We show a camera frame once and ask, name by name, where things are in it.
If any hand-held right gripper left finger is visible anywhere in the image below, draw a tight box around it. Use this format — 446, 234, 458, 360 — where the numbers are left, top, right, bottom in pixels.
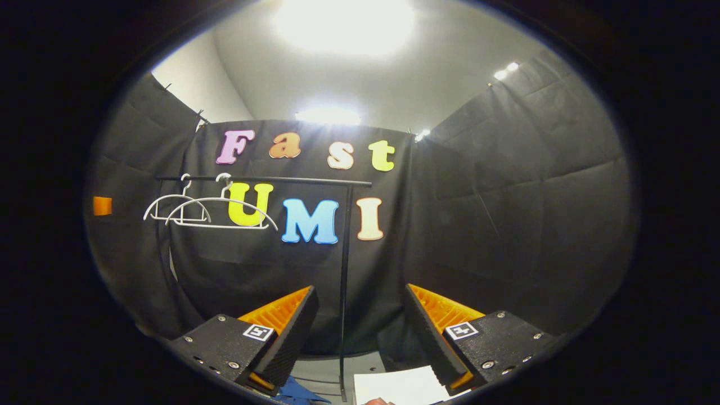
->
168, 285, 320, 397

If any white box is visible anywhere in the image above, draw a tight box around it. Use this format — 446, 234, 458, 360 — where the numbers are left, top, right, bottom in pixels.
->
353, 366, 470, 405

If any black backdrop cloth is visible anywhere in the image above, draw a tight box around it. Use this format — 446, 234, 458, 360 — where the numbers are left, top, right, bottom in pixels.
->
84, 48, 639, 358

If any black metal clothes rack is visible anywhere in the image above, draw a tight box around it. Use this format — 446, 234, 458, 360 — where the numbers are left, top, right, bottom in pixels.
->
156, 174, 373, 403

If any white plastic clothes hanger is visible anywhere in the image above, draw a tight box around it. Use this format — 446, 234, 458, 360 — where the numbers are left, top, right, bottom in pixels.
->
165, 173, 280, 231
143, 173, 213, 224

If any blue corduroy jacket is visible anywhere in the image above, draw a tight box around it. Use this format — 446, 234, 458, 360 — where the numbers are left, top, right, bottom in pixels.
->
274, 376, 332, 405

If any large ceiling light panel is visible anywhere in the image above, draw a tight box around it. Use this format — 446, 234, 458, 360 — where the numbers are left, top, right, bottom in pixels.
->
274, 0, 415, 57

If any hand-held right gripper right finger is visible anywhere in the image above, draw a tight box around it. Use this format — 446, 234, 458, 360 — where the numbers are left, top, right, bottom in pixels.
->
404, 283, 563, 397

